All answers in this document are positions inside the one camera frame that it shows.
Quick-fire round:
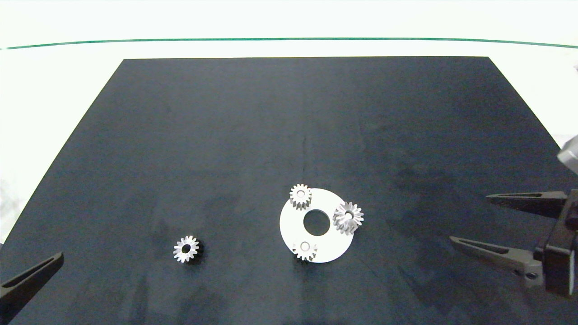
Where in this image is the small steel gear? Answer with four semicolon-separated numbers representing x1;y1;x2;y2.
173;235;200;263
289;184;312;211
292;241;318;262

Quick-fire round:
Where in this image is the larger steel gear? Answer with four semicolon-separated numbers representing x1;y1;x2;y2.
333;201;364;236

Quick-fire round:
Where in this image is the dark rectangular mat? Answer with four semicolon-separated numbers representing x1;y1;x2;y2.
0;56;578;325

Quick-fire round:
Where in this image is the round white plate with pins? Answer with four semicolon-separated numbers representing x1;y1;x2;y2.
280;188;354;263

